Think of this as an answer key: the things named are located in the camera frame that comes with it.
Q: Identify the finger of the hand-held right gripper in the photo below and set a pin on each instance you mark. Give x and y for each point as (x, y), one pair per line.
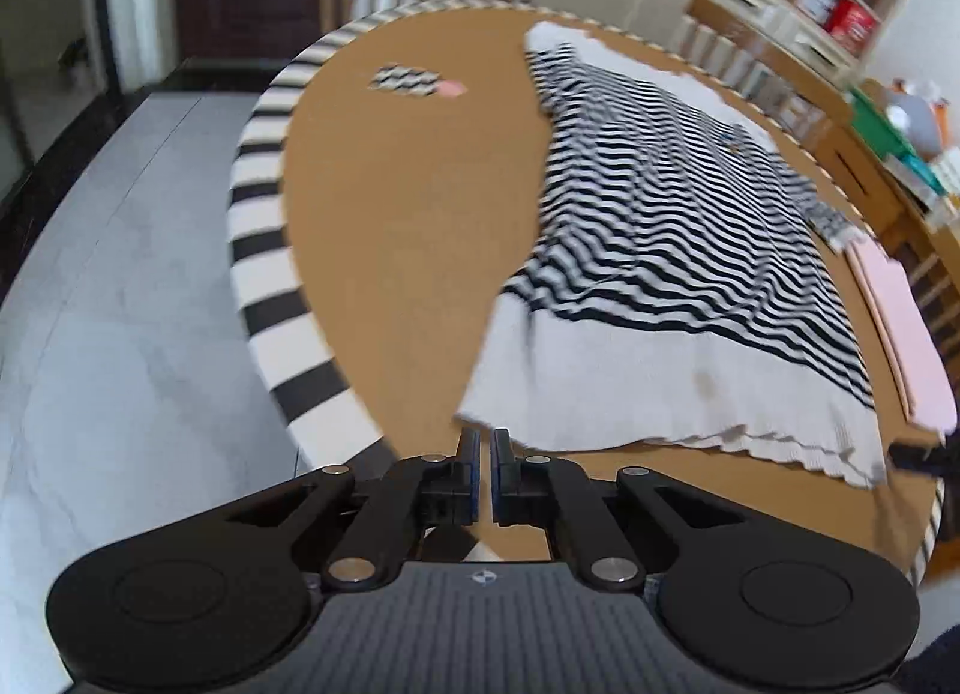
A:
(926, 460)

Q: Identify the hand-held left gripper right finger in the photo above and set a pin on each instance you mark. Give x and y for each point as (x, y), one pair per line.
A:
(496, 473)

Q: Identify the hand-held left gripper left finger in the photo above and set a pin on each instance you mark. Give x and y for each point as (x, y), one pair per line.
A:
(474, 473)

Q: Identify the black white striped shirt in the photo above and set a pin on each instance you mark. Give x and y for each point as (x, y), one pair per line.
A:
(660, 229)

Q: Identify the pink folded cloth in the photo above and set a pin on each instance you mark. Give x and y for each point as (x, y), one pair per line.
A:
(907, 334)

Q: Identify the round table with striped edge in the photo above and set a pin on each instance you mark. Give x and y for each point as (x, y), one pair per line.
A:
(405, 229)

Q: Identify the wooden sideboard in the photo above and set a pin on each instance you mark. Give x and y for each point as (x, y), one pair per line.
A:
(847, 161)

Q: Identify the green plastic basket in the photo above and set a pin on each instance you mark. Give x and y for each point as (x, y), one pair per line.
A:
(874, 124)

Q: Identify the small checkered pink patch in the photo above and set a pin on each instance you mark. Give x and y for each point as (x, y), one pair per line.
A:
(416, 80)

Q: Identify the red box with figure print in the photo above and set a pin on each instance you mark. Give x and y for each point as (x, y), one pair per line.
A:
(851, 26)

